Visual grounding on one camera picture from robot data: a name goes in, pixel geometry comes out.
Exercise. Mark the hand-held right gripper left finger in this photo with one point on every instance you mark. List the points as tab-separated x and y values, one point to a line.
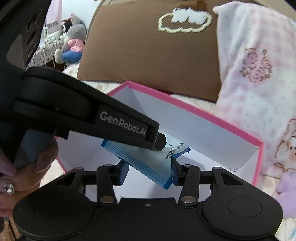
123	173

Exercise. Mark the pink cardboard box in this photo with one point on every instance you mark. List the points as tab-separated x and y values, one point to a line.
208	139

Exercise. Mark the person's left hand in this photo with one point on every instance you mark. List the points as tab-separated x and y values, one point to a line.
25	178

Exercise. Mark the white device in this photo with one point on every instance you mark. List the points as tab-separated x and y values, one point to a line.
52	29

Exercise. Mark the pink patterned pillow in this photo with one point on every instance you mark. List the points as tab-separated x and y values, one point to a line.
254	104

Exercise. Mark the brown pillow with cloud patch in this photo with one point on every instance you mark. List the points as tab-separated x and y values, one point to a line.
138	51

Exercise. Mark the black and white plush doll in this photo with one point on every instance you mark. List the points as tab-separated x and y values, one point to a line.
67	26

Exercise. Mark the purple plush toy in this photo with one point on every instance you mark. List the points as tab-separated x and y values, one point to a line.
288	192

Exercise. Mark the blue tissue packet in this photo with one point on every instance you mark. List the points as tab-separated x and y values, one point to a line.
143	166

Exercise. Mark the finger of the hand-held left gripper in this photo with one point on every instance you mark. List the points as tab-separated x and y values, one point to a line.
160	141

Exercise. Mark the table with patterned cloth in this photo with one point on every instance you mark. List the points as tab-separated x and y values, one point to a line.
38	58

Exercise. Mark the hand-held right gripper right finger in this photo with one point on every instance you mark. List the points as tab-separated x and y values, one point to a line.
174	177

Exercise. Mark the grey stuffed toy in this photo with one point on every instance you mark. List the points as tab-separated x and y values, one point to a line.
75	34

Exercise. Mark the beige curved bed frame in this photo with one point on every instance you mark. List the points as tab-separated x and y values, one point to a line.
277	4

